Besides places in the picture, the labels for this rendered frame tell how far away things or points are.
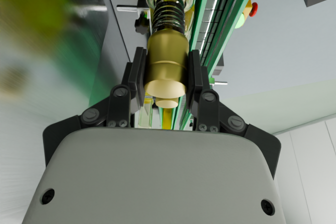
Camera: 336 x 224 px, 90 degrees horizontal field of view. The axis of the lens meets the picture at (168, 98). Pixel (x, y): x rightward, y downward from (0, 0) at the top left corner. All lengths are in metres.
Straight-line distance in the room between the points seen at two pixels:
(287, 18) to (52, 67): 0.72
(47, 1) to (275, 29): 0.72
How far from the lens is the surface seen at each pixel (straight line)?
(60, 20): 0.23
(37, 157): 0.21
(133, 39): 0.57
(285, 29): 0.81
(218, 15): 0.50
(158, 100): 0.24
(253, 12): 0.62
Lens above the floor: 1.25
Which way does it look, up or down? 23 degrees down
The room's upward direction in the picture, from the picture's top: 177 degrees counter-clockwise
